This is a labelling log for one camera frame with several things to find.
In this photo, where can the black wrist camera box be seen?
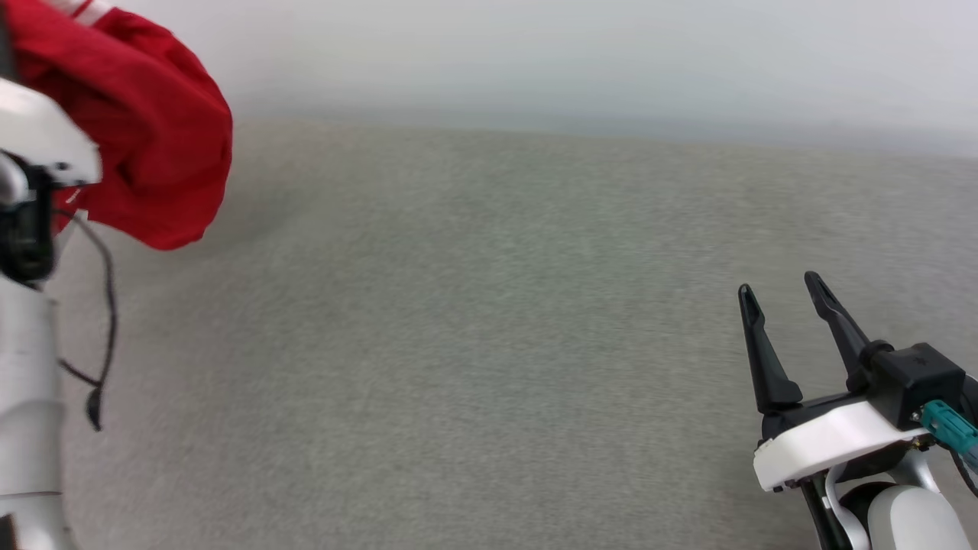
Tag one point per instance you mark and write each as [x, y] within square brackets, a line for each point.
[917, 382]
[27, 229]

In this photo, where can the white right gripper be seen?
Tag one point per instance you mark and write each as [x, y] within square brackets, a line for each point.
[825, 443]

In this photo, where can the teal right camera connector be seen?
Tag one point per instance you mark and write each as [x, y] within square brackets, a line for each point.
[947, 426]

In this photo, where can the red and white sports jersey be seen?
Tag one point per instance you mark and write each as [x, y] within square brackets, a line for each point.
[153, 114]

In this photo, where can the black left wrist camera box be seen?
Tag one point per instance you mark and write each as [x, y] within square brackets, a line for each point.
[27, 229]

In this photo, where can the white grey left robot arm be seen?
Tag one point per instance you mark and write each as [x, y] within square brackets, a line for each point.
[30, 382]

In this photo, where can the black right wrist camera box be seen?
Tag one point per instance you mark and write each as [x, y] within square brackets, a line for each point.
[917, 382]

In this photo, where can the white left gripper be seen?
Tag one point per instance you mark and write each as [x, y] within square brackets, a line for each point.
[53, 141]

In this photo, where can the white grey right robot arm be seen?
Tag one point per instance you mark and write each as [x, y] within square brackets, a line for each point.
[909, 519]

